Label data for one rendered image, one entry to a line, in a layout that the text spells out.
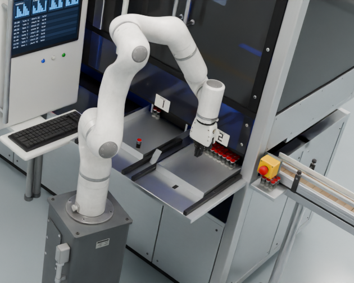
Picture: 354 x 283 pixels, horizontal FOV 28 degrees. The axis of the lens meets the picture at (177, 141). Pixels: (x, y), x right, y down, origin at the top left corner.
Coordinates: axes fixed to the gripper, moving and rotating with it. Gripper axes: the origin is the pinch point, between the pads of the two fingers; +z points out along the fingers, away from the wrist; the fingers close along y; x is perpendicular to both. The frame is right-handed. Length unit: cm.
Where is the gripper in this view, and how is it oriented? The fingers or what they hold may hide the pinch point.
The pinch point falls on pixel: (198, 151)
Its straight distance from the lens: 283.2
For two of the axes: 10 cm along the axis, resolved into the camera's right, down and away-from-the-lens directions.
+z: -1.7, 8.2, 5.5
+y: -7.7, -4.6, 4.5
